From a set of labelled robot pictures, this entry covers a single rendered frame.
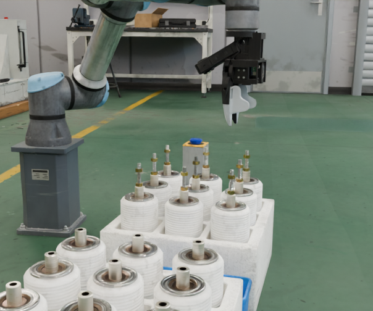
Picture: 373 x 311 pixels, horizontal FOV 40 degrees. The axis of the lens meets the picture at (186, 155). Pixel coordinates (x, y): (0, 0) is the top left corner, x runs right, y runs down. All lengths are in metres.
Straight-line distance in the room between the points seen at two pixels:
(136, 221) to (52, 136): 0.55
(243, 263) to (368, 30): 5.49
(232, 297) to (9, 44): 4.28
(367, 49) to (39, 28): 4.08
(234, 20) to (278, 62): 5.33
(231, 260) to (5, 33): 4.11
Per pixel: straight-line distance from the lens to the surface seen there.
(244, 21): 1.15
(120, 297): 0.87
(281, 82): 6.49
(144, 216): 1.28
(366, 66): 6.54
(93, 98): 1.77
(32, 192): 1.76
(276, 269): 1.53
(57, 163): 1.71
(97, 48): 1.66
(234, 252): 1.21
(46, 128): 1.72
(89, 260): 1.01
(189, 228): 1.25
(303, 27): 6.48
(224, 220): 1.22
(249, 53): 1.16
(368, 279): 1.54
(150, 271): 0.97
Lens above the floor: 0.65
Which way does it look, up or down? 13 degrees down
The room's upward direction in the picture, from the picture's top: 1 degrees clockwise
